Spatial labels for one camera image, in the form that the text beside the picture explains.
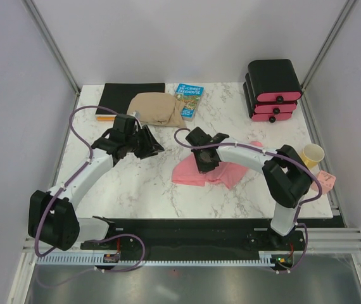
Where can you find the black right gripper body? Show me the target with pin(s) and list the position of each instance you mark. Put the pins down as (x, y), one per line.
(198, 152)

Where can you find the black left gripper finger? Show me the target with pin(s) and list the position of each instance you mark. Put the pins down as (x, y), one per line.
(147, 139)
(148, 149)

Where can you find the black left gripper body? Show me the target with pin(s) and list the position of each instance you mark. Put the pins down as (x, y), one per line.
(133, 142)

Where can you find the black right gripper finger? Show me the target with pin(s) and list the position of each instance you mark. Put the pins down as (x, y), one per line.
(211, 165)
(200, 165)

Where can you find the pink t shirt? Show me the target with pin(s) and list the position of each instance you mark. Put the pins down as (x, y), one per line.
(228, 174)

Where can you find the beige t shirt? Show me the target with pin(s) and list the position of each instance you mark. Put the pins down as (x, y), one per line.
(155, 108)

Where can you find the black pink drawer unit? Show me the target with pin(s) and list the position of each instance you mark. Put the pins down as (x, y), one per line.
(271, 90)

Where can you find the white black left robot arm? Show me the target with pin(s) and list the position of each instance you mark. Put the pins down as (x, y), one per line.
(52, 218)

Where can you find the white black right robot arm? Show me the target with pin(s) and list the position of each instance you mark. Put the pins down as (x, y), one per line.
(290, 182)

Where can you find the orange pencil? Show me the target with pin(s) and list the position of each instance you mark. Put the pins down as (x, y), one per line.
(106, 119)

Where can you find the black notebook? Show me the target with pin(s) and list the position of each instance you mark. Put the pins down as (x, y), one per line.
(117, 96)

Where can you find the blue treehouse book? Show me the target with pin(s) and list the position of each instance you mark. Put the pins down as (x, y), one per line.
(190, 96)

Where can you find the yellow mug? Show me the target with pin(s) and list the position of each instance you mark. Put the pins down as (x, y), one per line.
(311, 155)

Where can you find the pink cube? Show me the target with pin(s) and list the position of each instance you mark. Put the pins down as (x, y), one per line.
(327, 181)

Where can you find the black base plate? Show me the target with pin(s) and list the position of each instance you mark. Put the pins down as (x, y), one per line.
(138, 248)

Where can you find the white slotted cable duct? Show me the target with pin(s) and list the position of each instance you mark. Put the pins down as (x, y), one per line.
(104, 259)

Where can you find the right aluminium frame post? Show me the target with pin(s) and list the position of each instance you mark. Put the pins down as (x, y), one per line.
(332, 35)

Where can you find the aluminium frame post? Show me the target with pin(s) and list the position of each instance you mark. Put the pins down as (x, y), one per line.
(332, 35)
(45, 33)

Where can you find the aluminium front rail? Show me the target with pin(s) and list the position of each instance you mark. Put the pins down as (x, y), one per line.
(181, 235)

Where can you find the left aluminium frame post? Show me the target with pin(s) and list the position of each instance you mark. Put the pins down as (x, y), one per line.
(45, 33)

